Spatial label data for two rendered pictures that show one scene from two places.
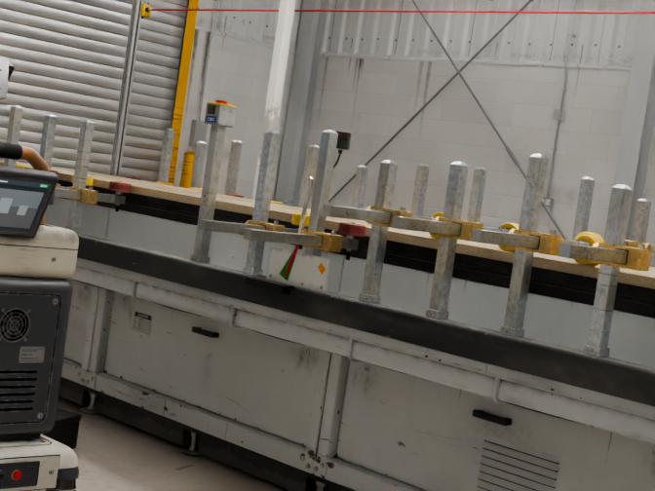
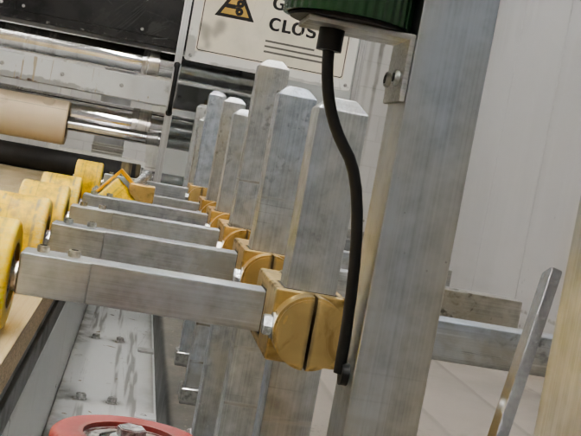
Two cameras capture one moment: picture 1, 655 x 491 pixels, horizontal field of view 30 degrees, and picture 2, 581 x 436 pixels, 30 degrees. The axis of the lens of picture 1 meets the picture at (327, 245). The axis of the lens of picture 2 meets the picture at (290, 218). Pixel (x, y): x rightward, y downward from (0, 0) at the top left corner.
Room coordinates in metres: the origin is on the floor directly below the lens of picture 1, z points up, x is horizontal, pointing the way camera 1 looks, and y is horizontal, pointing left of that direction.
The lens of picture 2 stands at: (4.06, 0.31, 1.06)
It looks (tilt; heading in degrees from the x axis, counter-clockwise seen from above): 3 degrees down; 218
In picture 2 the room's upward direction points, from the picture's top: 10 degrees clockwise
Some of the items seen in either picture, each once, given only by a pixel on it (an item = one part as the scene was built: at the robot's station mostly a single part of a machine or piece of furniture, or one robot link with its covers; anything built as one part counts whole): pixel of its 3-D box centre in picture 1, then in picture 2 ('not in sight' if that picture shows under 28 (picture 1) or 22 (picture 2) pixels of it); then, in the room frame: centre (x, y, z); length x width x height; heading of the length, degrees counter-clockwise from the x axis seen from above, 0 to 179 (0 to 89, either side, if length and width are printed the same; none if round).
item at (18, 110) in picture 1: (9, 165); not in sight; (4.84, 1.29, 0.90); 0.04 x 0.04 x 0.48; 46
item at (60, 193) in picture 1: (73, 195); not in sight; (4.43, 0.94, 0.84); 0.43 x 0.03 x 0.04; 136
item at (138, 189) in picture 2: not in sight; (122, 195); (2.83, -0.99, 0.95); 0.10 x 0.04 x 0.10; 136
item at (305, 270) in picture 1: (297, 269); not in sight; (3.63, 0.08, 0.75); 0.26 x 0.01 x 0.10; 46
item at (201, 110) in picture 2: not in sight; (188, 198); (2.05, -1.57, 0.92); 0.04 x 0.04 x 0.48; 46
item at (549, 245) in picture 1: (533, 242); (239, 246); (3.08, -0.51, 0.95); 0.14 x 0.06 x 0.05; 46
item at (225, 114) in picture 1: (219, 115); not in sight; (3.98, 0.40, 1.18); 0.07 x 0.07 x 0.08; 46
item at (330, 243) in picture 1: (321, 241); not in sight; (3.61, 0.02, 0.85); 0.14 x 0.06 x 0.05; 46
